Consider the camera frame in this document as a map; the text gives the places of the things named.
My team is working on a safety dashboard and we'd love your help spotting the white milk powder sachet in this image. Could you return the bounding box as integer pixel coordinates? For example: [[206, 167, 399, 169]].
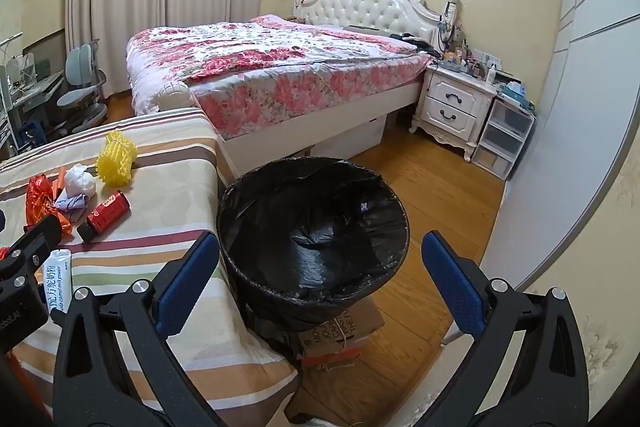
[[42, 249, 73, 312]]

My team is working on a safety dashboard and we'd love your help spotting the red orange foil wrapper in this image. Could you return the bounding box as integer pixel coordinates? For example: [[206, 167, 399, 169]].
[[25, 174, 73, 237]]

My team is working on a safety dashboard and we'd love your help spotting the lavender cloth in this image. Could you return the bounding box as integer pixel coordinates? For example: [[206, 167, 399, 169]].
[[54, 190, 90, 223]]

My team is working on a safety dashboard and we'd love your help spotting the red cylindrical can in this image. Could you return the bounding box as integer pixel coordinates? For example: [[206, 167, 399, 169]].
[[77, 191, 130, 243]]

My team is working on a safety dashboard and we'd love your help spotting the white tissue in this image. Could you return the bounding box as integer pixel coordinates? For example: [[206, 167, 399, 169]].
[[64, 164, 96, 198]]

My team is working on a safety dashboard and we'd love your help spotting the yellow foam net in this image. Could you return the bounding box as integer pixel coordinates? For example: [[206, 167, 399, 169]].
[[96, 130, 138, 187]]

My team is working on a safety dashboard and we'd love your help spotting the black lined trash bin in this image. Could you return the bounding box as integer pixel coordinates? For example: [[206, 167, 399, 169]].
[[217, 157, 410, 332]]

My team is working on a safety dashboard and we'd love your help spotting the striped bed sheet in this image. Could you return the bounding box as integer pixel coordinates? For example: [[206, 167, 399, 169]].
[[1, 108, 299, 426]]

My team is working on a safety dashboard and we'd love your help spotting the cardboard box under bin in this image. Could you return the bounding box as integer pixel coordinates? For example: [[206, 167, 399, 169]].
[[297, 297, 384, 367]]

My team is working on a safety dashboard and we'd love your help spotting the study desk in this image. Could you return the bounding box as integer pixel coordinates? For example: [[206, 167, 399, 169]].
[[0, 31, 66, 148]]

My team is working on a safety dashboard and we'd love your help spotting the grey-blue desk chair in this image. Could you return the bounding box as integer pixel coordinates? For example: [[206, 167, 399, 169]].
[[56, 39, 107, 134]]

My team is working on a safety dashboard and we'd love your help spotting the clear plastic drawer unit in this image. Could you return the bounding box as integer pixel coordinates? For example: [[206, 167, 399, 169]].
[[472, 95, 536, 181]]

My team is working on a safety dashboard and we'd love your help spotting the white round bedpost knob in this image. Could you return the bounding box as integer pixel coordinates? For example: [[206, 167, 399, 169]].
[[155, 81, 200, 112]]

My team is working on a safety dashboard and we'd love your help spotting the white nightstand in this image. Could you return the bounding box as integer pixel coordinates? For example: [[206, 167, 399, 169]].
[[409, 62, 497, 162]]

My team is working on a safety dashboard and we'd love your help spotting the white under-bed box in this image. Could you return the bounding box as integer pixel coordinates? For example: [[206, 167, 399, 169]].
[[310, 115, 386, 159]]

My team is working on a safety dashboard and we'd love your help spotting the floral bed quilt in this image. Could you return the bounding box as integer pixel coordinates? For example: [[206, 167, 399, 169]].
[[126, 14, 433, 139]]

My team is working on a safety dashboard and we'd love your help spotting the white tufted headboard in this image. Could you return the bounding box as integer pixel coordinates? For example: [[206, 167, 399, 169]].
[[293, 0, 458, 46]]

